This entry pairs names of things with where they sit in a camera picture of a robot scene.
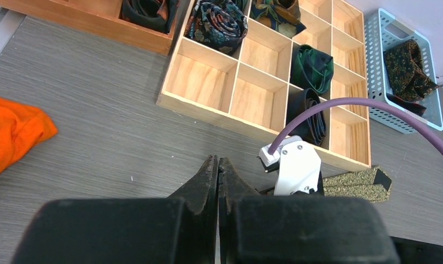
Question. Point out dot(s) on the rolled blue multicolour tie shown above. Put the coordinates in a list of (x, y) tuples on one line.
[(220, 25)]

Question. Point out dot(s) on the rolled green orange tie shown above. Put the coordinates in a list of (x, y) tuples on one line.
[(283, 16)]

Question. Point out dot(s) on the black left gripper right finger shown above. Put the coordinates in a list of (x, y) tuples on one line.
[(297, 228)]

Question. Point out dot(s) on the rolled black orange tie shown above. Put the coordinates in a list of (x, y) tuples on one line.
[(157, 15)]

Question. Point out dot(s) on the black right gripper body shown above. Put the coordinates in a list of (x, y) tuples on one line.
[(318, 191)]

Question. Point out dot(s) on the green floral patterned tie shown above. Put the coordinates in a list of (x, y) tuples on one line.
[(293, 180)]

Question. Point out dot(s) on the orange cloth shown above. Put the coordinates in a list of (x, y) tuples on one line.
[(21, 128)]

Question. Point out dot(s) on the rolled green plaid tie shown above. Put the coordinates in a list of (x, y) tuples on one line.
[(311, 69)]

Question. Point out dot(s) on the orange wooden compartment tray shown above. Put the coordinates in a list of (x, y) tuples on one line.
[(96, 17)]

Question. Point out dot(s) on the brown orange patterned tie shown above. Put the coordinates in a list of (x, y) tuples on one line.
[(404, 66)]

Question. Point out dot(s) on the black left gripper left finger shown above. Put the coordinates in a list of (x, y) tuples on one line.
[(180, 228)]

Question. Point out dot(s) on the light wooden compartment tray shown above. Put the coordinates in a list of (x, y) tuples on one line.
[(247, 92)]

